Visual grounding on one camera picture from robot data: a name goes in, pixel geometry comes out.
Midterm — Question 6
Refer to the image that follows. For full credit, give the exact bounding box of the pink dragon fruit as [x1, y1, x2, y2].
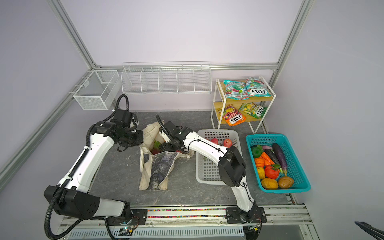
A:
[153, 141, 162, 152]

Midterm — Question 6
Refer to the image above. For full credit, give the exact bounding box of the cream canvas grocery bag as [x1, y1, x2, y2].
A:
[139, 122, 195, 191]

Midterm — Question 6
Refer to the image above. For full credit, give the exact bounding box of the red tomato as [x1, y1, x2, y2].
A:
[264, 165, 281, 180]

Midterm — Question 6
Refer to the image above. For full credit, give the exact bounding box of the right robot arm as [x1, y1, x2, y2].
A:
[156, 115, 267, 224]

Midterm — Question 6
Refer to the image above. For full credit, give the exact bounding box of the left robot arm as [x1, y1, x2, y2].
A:
[44, 94, 144, 240]

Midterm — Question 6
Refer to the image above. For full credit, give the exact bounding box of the orange Fox's candy bag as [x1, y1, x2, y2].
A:
[217, 105, 246, 127]

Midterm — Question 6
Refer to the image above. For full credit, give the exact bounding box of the pink green candy bag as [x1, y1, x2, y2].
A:
[223, 80, 249, 101]

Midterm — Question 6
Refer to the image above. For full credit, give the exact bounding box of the green Fox's candy bag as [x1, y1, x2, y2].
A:
[239, 103, 267, 119]

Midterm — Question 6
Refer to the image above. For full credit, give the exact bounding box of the teal Fox's candy bag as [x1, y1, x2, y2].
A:
[246, 78, 271, 98]

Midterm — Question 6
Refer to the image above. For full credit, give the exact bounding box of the red apple back middle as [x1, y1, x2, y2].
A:
[211, 139, 219, 145]

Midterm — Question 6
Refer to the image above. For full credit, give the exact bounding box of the red apple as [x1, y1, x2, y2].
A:
[223, 139, 233, 148]
[211, 139, 219, 145]

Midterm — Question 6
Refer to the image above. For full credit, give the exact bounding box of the white plastic fruit basket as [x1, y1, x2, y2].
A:
[196, 129, 243, 185]

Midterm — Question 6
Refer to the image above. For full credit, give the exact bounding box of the red apple back right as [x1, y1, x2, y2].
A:
[223, 139, 233, 148]

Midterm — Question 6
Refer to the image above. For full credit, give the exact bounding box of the green bell pepper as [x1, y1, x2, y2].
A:
[251, 145, 264, 159]

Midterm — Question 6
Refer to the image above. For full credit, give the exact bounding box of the yellow lemon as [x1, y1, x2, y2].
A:
[257, 167, 266, 180]

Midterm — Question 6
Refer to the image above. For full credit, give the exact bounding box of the orange carrot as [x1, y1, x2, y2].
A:
[261, 152, 275, 165]

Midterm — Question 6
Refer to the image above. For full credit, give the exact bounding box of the yellow orange squash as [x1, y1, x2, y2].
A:
[261, 178, 279, 190]

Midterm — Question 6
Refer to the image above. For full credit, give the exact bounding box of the purple eggplant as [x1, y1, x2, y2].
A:
[272, 143, 288, 176]

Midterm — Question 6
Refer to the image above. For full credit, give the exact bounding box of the brown potato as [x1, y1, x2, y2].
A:
[278, 176, 295, 189]

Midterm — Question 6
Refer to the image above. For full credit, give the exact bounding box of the teal plastic vegetable basket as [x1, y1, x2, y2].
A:
[246, 134, 311, 194]

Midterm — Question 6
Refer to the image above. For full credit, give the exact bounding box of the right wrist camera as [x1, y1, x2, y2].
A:
[160, 130, 171, 143]

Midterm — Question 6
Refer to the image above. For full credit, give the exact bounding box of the small white mesh wall basket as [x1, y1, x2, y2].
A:
[74, 70, 121, 111]

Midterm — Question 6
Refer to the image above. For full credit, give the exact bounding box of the white wire two-tier shelf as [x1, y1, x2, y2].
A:
[210, 76, 277, 134]

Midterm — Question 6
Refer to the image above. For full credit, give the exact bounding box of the long white wire wall basket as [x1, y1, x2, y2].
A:
[121, 62, 212, 94]

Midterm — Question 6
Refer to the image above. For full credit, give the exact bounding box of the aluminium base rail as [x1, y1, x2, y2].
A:
[63, 205, 319, 240]

